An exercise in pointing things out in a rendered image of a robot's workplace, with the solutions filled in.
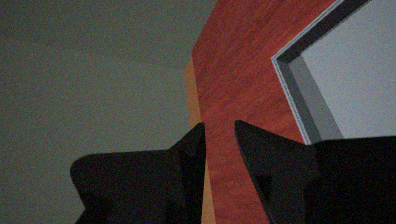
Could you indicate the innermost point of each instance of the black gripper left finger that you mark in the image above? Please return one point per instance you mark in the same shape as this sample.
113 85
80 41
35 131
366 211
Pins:
176 174

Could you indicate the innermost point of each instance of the grey square tray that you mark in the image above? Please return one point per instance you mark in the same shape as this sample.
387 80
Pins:
339 73

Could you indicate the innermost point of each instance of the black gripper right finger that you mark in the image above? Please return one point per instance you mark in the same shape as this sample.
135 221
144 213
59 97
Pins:
294 181

